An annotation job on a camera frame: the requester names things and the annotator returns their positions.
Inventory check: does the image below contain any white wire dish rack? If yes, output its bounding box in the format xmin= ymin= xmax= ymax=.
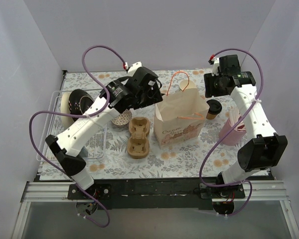
xmin=44 ymin=90 xmax=111 ymax=161

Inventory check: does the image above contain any patterned ceramic bowl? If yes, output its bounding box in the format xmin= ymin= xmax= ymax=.
xmin=111 ymin=110 xmax=132 ymax=126

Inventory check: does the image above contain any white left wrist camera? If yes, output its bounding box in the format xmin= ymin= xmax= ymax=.
xmin=123 ymin=61 xmax=142 ymax=76

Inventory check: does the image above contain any brown cardboard cup carrier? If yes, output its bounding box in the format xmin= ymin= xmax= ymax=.
xmin=127 ymin=117 xmax=150 ymax=159

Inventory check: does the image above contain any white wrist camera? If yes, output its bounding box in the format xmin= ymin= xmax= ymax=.
xmin=208 ymin=55 xmax=219 ymax=76
xmin=123 ymin=61 xmax=142 ymax=76

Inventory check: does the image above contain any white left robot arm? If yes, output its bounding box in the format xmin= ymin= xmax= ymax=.
xmin=45 ymin=66 xmax=162 ymax=199

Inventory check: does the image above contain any brown paper cup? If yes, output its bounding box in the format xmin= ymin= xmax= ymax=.
xmin=206 ymin=111 xmax=219 ymax=120

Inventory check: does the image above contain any black round plate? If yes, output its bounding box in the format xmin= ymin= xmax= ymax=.
xmin=68 ymin=89 xmax=94 ymax=115

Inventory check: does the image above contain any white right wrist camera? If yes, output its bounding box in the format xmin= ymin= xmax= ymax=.
xmin=208 ymin=55 xmax=219 ymax=76

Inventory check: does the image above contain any pink cup holder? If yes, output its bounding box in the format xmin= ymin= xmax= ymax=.
xmin=218 ymin=119 xmax=246 ymax=146

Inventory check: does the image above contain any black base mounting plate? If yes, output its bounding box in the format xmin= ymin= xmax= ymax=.
xmin=67 ymin=178 xmax=245 ymax=210

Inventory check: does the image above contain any stack of brown paper cups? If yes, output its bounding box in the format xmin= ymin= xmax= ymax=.
xmin=179 ymin=80 xmax=196 ymax=91

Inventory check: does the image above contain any black plastic cup lid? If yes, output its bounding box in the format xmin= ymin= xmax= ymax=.
xmin=207 ymin=99 xmax=222 ymax=115

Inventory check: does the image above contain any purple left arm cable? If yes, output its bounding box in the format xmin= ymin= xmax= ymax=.
xmin=29 ymin=44 xmax=130 ymax=228

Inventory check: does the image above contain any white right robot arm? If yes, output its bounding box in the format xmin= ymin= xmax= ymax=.
xmin=204 ymin=55 xmax=288 ymax=198

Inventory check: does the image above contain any aluminium frame rail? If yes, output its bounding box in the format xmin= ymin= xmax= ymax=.
xmin=11 ymin=180 xmax=299 ymax=239

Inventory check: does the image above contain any beige paper takeout bag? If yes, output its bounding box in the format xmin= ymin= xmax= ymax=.
xmin=153 ymin=88 xmax=209 ymax=149

